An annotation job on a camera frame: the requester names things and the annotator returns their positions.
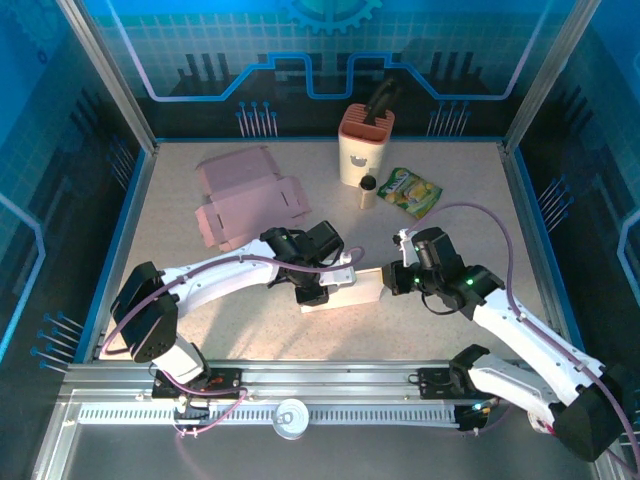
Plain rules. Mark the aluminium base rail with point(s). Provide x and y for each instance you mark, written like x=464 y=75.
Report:
x=325 y=375

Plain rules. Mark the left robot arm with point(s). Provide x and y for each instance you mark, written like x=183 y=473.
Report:
x=210 y=285

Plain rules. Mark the white paper box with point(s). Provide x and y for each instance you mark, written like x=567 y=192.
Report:
x=360 y=292

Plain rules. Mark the pink paper box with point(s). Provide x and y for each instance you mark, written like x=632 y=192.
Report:
x=250 y=200

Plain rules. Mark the green snack bag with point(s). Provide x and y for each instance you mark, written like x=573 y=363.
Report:
x=407 y=192

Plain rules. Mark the cream and orange knife block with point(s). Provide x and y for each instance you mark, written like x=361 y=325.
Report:
x=360 y=155

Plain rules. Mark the small bottle with black cap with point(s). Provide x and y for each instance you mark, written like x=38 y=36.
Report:
x=367 y=192

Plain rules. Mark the aluminium frame post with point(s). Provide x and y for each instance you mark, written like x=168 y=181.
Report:
x=549 y=75
x=109 y=75

